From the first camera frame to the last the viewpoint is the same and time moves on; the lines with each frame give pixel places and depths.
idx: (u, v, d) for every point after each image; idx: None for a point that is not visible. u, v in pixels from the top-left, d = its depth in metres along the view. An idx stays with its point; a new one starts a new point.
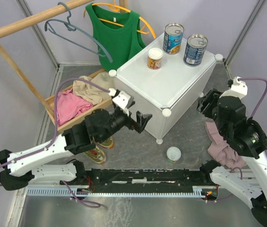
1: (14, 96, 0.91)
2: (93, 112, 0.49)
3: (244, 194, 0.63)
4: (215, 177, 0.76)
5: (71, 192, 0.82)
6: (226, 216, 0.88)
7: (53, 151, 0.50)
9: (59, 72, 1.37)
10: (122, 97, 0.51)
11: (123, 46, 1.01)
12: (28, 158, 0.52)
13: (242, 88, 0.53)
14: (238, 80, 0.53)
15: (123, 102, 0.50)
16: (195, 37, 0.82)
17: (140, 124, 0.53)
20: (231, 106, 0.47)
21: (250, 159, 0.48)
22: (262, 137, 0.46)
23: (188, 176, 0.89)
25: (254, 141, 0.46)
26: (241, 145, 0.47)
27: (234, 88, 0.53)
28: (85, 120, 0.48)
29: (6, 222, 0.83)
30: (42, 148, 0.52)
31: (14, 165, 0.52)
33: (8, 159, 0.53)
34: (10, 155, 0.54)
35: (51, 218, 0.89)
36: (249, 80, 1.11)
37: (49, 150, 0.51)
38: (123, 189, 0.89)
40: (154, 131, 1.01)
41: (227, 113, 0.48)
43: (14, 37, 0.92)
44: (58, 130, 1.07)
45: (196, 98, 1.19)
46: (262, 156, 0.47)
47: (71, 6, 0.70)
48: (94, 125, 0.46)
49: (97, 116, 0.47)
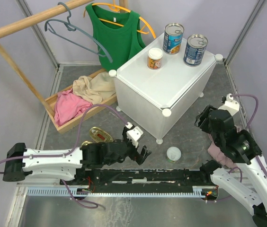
1: (14, 96, 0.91)
2: (115, 140, 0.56)
3: (245, 200, 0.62)
4: (215, 178, 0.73)
5: (69, 192, 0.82)
6: (226, 217, 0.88)
7: (69, 161, 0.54)
9: (59, 72, 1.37)
10: (136, 131, 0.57)
11: (123, 47, 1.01)
12: (45, 158, 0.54)
13: (235, 105, 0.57)
14: (231, 97, 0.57)
15: (137, 136, 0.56)
16: (195, 37, 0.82)
17: (143, 158, 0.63)
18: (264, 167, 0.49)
20: (219, 117, 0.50)
21: (243, 165, 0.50)
22: (252, 144, 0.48)
23: (187, 176, 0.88)
25: (245, 148, 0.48)
26: (234, 152, 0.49)
27: (227, 105, 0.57)
28: (106, 145, 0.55)
29: (5, 222, 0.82)
30: (60, 154, 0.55)
31: (29, 161, 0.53)
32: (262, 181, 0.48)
33: (25, 153, 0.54)
34: (27, 150, 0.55)
35: (51, 218, 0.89)
36: (249, 80, 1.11)
37: (66, 158, 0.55)
38: (124, 189, 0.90)
40: (154, 131, 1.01)
41: (218, 123, 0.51)
43: (14, 37, 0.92)
44: (58, 131, 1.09)
45: (196, 98, 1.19)
46: (254, 162, 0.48)
47: (71, 6, 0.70)
48: (114, 151, 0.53)
49: (117, 145, 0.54)
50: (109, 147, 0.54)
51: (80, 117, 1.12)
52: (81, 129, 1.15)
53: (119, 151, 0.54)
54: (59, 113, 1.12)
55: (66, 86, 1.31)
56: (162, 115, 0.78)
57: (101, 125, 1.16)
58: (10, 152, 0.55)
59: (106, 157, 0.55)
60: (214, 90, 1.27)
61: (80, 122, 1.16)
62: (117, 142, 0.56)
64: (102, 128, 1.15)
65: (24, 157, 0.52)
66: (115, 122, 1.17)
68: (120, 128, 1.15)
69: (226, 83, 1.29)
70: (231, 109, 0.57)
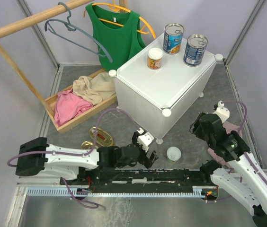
1: (14, 96, 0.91)
2: (128, 145, 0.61)
3: (245, 201, 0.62)
4: (215, 178, 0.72)
5: (70, 192, 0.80)
6: (225, 217, 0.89)
7: (88, 161, 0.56)
9: (59, 72, 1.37)
10: (147, 136, 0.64)
11: (123, 47, 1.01)
12: (66, 155, 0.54)
13: (225, 111, 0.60)
14: (221, 103, 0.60)
15: (148, 141, 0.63)
16: (195, 37, 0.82)
17: (152, 162, 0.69)
18: (253, 163, 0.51)
20: (209, 118, 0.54)
21: (233, 162, 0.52)
22: (239, 142, 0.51)
23: (187, 176, 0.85)
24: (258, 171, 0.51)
25: (234, 145, 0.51)
26: (224, 151, 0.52)
27: (218, 111, 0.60)
28: (120, 150, 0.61)
29: (6, 222, 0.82)
30: (80, 153, 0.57)
31: (51, 156, 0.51)
32: (253, 177, 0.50)
33: (48, 148, 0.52)
34: (50, 145, 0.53)
35: (51, 218, 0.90)
36: (249, 80, 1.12)
37: (84, 158, 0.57)
38: (124, 189, 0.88)
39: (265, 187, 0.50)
40: (154, 131, 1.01)
41: (207, 126, 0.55)
43: (15, 37, 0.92)
44: (58, 130, 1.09)
45: (196, 98, 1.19)
46: (243, 159, 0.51)
47: (71, 6, 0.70)
48: (128, 156, 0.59)
49: (131, 150, 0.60)
50: (123, 152, 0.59)
51: (80, 117, 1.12)
52: (81, 129, 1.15)
53: (132, 155, 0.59)
54: (59, 113, 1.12)
55: (66, 86, 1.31)
56: (162, 115, 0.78)
57: (101, 125, 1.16)
58: (30, 145, 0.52)
59: (119, 160, 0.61)
60: (214, 90, 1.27)
61: (80, 122, 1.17)
62: (130, 146, 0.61)
64: (102, 128, 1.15)
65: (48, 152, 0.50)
66: (115, 122, 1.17)
68: (120, 128, 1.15)
69: (226, 83, 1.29)
70: (222, 115, 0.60)
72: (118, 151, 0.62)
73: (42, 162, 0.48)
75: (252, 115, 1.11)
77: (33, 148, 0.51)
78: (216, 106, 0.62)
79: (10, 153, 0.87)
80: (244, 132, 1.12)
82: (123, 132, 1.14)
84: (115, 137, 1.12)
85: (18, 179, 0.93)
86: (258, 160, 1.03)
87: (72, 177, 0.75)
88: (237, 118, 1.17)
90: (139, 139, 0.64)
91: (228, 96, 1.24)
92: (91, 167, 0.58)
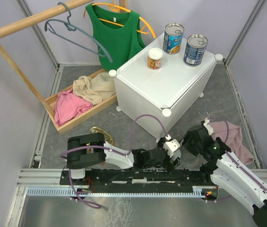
1: (14, 96, 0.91)
2: (155, 148, 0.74)
3: (245, 200, 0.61)
4: (215, 178, 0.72)
5: (74, 191, 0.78)
6: (226, 217, 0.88)
7: (129, 161, 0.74)
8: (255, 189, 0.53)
9: (59, 72, 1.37)
10: (174, 143, 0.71)
11: (123, 47, 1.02)
12: (116, 154, 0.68)
13: (209, 127, 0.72)
14: (207, 119, 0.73)
15: (173, 147, 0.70)
16: (195, 37, 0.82)
17: (173, 167, 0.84)
18: (235, 160, 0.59)
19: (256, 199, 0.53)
20: (196, 128, 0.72)
21: (218, 162, 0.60)
22: (222, 144, 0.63)
23: (188, 176, 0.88)
24: (239, 165, 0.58)
25: (216, 147, 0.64)
26: (209, 154, 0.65)
27: (205, 126, 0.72)
28: (149, 152, 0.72)
29: (6, 222, 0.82)
30: (124, 153, 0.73)
31: (108, 153, 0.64)
32: (235, 171, 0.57)
33: (105, 144, 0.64)
34: (106, 142, 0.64)
35: (50, 218, 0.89)
36: (250, 80, 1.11)
37: (127, 157, 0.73)
38: (124, 190, 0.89)
39: (248, 178, 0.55)
40: (155, 131, 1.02)
41: (194, 134, 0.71)
43: (14, 37, 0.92)
44: (58, 131, 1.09)
45: (196, 97, 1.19)
46: (225, 156, 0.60)
47: (71, 6, 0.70)
48: (155, 157, 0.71)
49: (158, 153, 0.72)
50: (151, 154, 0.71)
51: (80, 117, 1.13)
52: (81, 129, 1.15)
53: (159, 157, 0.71)
54: (59, 113, 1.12)
55: (66, 86, 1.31)
56: (162, 115, 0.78)
57: (101, 125, 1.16)
58: (83, 140, 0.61)
59: (147, 161, 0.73)
60: (214, 89, 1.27)
61: (80, 122, 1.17)
62: (157, 149, 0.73)
64: (102, 128, 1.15)
65: (108, 149, 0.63)
66: (115, 123, 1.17)
68: (120, 128, 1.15)
69: (226, 83, 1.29)
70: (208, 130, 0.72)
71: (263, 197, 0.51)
72: (146, 153, 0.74)
73: (102, 157, 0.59)
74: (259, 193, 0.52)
75: (252, 115, 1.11)
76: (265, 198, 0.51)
77: (89, 143, 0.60)
78: (202, 122, 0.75)
79: (10, 153, 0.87)
80: (244, 131, 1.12)
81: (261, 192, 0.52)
82: (123, 132, 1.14)
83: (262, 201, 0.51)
84: (116, 137, 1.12)
85: (18, 179, 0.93)
86: (258, 160, 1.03)
87: (79, 177, 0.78)
88: (236, 118, 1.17)
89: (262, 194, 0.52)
90: (166, 145, 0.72)
91: (228, 96, 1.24)
92: (126, 166, 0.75)
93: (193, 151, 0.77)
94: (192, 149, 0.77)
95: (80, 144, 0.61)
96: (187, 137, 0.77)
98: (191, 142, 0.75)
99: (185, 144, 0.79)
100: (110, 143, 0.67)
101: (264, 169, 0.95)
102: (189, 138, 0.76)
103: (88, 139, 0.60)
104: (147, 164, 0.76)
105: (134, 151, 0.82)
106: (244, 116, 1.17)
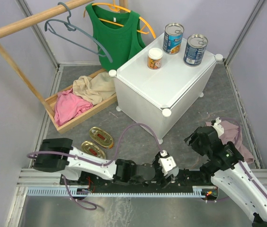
1: (14, 95, 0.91)
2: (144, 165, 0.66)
3: (247, 207, 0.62)
4: (216, 180, 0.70)
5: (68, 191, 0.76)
6: (225, 217, 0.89)
7: (104, 172, 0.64)
8: (265, 205, 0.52)
9: (59, 72, 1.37)
10: (169, 162, 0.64)
11: (123, 47, 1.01)
12: (87, 162, 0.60)
13: (220, 127, 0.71)
14: (219, 119, 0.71)
15: (168, 167, 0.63)
16: (195, 37, 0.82)
17: (165, 182, 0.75)
18: (248, 172, 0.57)
19: (264, 214, 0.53)
20: (205, 130, 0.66)
21: (229, 171, 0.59)
22: (235, 152, 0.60)
23: (187, 176, 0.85)
24: (252, 178, 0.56)
25: (228, 155, 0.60)
26: (219, 160, 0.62)
27: (215, 126, 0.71)
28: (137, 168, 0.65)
29: (6, 222, 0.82)
30: (100, 163, 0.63)
31: (73, 161, 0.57)
32: (247, 183, 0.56)
33: (71, 152, 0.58)
34: (73, 149, 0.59)
35: (50, 217, 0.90)
36: (250, 79, 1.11)
37: (102, 168, 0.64)
38: (123, 190, 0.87)
39: (259, 193, 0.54)
40: (155, 131, 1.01)
41: (204, 136, 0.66)
43: (14, 37, 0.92)
44: (58, 131, 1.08)
45: (196, 97, 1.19)
46: (237, 167, 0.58)
47: (71, 7, 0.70)
48: (140, 174, 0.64)
49: (146, 171, 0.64)
50: (138, 170, 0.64)
51: (80, 117, 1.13)
52: (81, 129, 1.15)
53: (146, 175, 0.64)
54: (59, 113, 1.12)
55: (66, 86, 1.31)
56: (162, 115, 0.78)
57: (101, 125, 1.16)
58: (54, 144, 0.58)
59: (133, 177, 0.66)
60: (214, 89, 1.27)
61: (80, 122, 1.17)
62: (146, 166, 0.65)
64: (102, 128, 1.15)
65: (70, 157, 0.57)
66: (115, 122, 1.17)
68: (120, 129, 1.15)
69: (226, 83, 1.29)
70: (217, 129, 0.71)
71: None
72: (133, 167, 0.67)
73: (63, 165, 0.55)
74: None
75: (252, 115, 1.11)
76: None
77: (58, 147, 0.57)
78: (213, 122, 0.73)
79: (10, 154, 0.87)
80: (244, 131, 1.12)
81: None
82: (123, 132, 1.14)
83: None
84: (115, 137, 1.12)
85: (18, 179, 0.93)
86: (258, 160, 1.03)
87: (74, 178, 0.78)
88: (236, 118, 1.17)
89: None
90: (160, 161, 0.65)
91: (228, 96, 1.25)
92: (105, 177, 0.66)
93: (200, 151, 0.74)
94: (200, 149, 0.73)
95: (50, 148, 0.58)
96: (194, 136, 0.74)
98: (198, 142, 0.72)
99: (191, 143, 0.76)
100: (82, 151, 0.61)
101: (264, 169, 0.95)
102: (197, 138, 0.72)
103: (58, 144, 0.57)
104: (134, 179, 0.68)
105: (120, 161, 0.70)
106: (244, 116, 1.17)
